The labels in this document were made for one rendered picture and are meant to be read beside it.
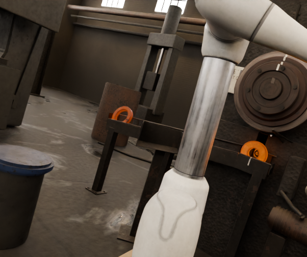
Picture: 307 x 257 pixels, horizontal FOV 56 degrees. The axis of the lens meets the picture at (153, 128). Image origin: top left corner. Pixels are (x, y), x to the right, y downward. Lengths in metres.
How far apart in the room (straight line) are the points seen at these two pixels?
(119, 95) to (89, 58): 7.78
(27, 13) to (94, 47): 8.58
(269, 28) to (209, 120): 0.31
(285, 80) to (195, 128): 0.94
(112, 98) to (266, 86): 2.95
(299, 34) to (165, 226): 0.55
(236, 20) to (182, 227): 0.51
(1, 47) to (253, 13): 3.29
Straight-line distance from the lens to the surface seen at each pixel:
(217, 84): 0.90
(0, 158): 1.46
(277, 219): 1.66
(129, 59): 10.61
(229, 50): 0.90
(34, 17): 3.55
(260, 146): 1.82
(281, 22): 0.78
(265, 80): 1.75
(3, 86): 3.21
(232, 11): 0.77
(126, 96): 4.33
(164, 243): 0.75
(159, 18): 9.41
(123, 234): 1.95
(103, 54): 11.54
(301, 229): 1.65
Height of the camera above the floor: 0.89
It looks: 6 degrees down
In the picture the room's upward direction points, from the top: 17 degrees clockwise
